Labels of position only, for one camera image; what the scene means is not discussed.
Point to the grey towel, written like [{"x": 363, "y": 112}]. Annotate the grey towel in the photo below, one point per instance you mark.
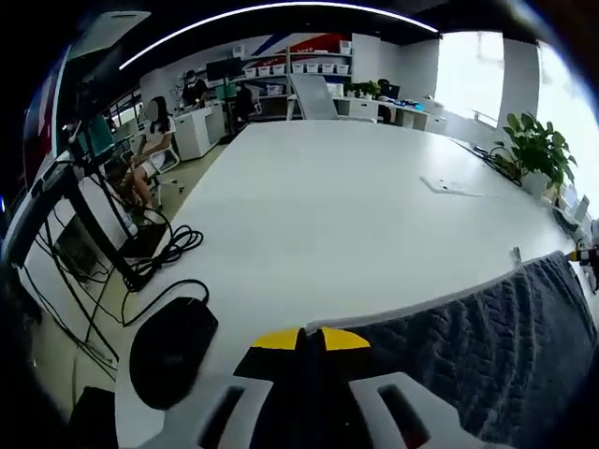
[{"x": 491, "y": 337}]

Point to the black oval device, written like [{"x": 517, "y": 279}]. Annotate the black oval device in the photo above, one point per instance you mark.
[{"x": 173, "y": 351}]

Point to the green potted plant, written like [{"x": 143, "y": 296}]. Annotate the green potted plant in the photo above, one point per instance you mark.
[{"x": 538, "y": 145}]

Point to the white table cover plate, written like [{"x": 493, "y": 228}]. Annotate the white table cover plate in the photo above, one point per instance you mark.
[{"x": 449, "y": 187}]

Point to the black box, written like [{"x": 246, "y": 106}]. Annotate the black box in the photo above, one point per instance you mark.
[{"x": 93, "y": 421}]

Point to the white office desk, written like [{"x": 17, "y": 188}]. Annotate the white office desk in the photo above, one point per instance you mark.
[{"x": 402, "y": 112}]

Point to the black desk monitor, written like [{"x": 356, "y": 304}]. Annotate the black desk monitor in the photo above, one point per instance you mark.
[{"x": 392, "y": 92}]

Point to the small green plant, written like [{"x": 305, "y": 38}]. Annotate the small green plant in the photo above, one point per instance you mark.
[{"x": 362, "y": 89}]

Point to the white cabinet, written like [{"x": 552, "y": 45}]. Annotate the white cabinet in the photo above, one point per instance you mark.
[{"x": 199, "y": 131}]

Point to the teal chair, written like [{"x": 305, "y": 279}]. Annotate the teal chair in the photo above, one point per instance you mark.
[{"x": 96, "y": 138}]

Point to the white storage shelf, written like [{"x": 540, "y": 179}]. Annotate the white storage shelf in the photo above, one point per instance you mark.
[{"x": 309, "y": 61}]

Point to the row of white storage boxes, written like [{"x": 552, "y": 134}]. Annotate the row of white storage boxes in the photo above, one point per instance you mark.
[{"x": 299, "y": 69}]

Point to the long ceiling light strip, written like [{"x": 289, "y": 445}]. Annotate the long ceiling light strip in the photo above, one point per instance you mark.
[{"x": 281, "y": 14}]

